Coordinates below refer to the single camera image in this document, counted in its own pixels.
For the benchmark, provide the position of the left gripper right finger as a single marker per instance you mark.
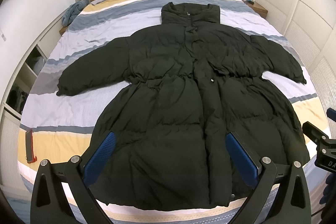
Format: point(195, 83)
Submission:
point(291, 203)

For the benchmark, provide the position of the red black phone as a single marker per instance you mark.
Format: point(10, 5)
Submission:
point(30, 157)

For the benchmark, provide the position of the white wardrobe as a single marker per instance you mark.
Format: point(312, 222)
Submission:
point(309, 25)

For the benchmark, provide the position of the blue gloved hand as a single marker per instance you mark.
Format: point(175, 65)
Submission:
point(330, 184)

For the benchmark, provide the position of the left wooden nightstand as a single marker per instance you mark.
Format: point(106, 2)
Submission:
point(62, 30)

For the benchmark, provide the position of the black puffer coat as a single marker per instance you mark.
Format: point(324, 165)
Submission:
point(191, 81)

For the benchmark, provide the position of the blue crumpled cloth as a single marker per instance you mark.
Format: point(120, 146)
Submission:
point(73, 11)

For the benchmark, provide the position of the wooden nightstand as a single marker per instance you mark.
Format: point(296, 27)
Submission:
point(62, 30)
point(259, 9)

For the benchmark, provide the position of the left shelf unit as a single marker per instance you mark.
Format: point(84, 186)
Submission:
point(14, 104)

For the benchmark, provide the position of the right wooden nightstand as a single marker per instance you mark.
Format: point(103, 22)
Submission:
point(259, 9)

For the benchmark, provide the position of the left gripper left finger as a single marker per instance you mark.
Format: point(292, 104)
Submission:
point(49, 203)

